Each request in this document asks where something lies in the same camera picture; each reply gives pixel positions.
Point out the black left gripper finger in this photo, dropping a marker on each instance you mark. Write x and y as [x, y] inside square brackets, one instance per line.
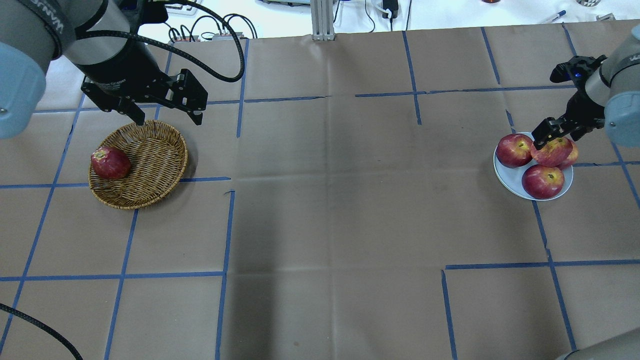
[135, 113]
[196, 115]

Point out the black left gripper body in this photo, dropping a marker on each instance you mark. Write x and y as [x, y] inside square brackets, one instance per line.
[131, 67]

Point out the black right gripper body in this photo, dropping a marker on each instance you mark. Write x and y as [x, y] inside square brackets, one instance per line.
[581, 109]

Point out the red yellow apple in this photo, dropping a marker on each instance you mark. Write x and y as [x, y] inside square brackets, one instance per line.
[553, 153]

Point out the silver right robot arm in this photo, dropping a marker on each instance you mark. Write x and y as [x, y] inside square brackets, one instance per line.
[460, 74]

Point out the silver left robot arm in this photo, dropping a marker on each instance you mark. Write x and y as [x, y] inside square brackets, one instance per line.
[100, 38]

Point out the red apple on plate back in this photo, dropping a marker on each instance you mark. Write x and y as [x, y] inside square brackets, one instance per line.
[571, 159]

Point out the red apple on plate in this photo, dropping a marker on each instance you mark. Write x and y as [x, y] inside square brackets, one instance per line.
[541, 182]
[514, 150]
[571, 159]

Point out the dark red apple in basket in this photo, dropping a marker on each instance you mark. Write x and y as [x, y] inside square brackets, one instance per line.
[110, 163]

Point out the red apple on plate left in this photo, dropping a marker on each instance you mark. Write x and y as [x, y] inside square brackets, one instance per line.
[514, 150]

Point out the red apple on plate front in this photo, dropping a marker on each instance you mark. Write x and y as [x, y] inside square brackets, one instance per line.
[541, 182]

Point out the light blue plate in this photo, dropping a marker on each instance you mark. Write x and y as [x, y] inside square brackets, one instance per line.
[511, 178]

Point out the blue white pen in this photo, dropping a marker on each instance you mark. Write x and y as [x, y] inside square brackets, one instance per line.
[554, 18]

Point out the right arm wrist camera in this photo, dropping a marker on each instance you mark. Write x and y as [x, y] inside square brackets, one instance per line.
[577, 69]

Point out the aluminium frame post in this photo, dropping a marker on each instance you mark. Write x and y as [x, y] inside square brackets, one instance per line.
[322, 20]

